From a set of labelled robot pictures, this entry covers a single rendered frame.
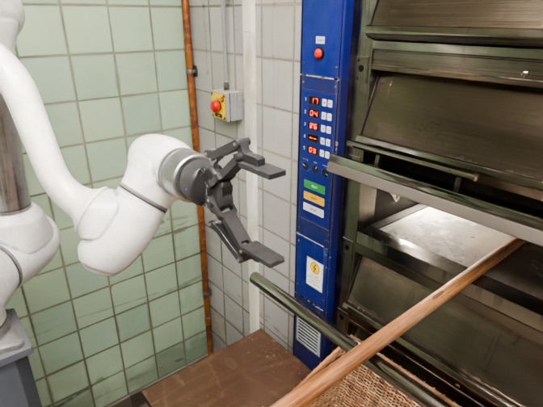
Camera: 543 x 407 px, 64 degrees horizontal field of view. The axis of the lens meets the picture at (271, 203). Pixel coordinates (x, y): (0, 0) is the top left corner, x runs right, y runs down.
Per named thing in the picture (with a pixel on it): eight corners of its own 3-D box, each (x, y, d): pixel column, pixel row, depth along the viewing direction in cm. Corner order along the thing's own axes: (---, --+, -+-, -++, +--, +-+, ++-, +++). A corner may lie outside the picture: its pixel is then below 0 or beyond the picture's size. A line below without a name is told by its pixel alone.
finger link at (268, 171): (254, 162, 64) (254, 157, 64) (286, 175, 59) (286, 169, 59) (237, 167, 62) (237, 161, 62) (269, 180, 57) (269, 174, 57)
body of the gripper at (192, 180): (214, 152, 76) (246, 165, 70) (216, 197, 80) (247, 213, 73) (175, 161, 72) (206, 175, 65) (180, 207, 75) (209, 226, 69)
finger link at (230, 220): (208, 195, 70) (205, 199, 71) (240, 254, 67) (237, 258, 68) (228, 189, 72) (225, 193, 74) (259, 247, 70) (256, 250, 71)
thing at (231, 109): (228, 115, 163) (226, 87, 159) (243, 119, 156) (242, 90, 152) (211, 117, 159) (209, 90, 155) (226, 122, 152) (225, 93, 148)
